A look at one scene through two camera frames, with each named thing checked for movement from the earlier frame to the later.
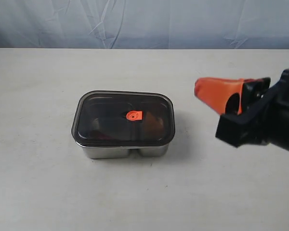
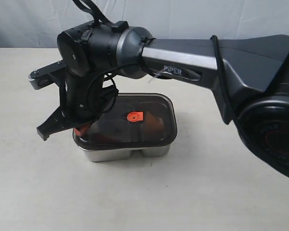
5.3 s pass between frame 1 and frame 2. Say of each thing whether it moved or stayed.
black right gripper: moved
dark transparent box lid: stayed
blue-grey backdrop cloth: stayed
